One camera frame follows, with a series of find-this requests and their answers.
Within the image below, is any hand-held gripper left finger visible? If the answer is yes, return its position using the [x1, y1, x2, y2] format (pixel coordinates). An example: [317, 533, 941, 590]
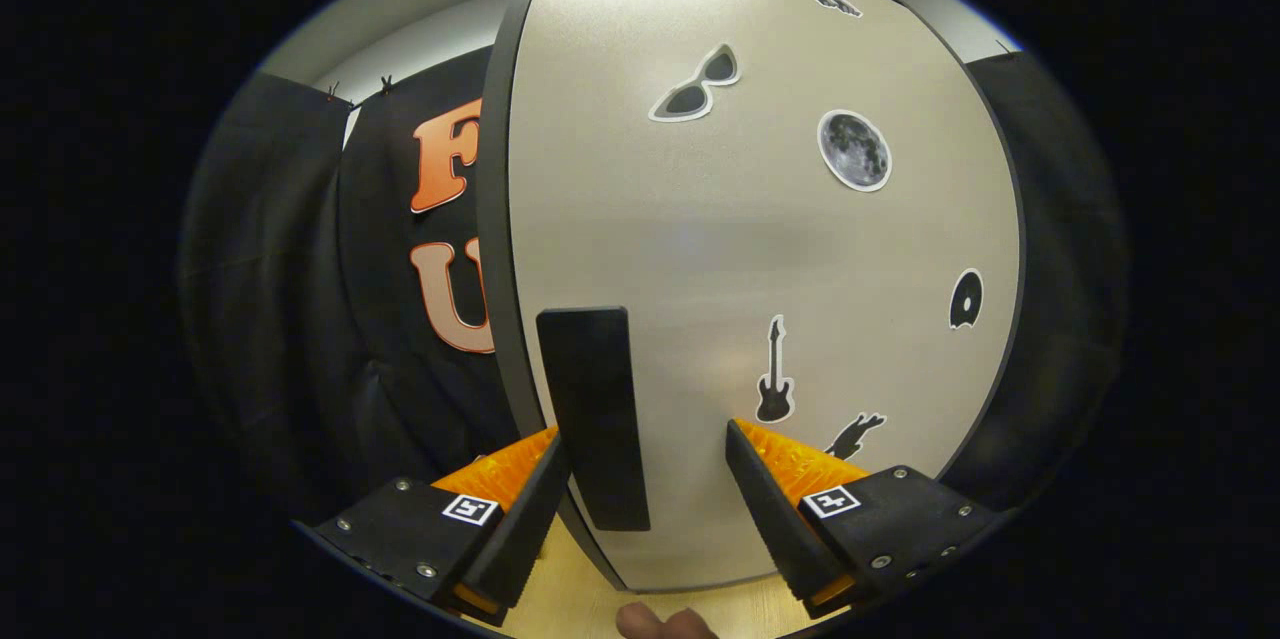
[295, 424, 573, 625]

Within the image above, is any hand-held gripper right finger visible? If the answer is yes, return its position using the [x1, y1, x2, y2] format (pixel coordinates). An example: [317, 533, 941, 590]
[725, 417, 1001, 620]

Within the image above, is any black door handle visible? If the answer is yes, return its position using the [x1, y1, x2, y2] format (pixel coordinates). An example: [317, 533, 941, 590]
[536, 307, 651, 532]

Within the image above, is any dark grey shoe cabinet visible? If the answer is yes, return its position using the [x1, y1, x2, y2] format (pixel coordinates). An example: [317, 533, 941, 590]
[475, 0, 1029, 592]

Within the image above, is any black backdrop cloth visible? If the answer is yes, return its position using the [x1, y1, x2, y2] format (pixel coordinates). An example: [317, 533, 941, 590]
[180, 44, 1131, 520]

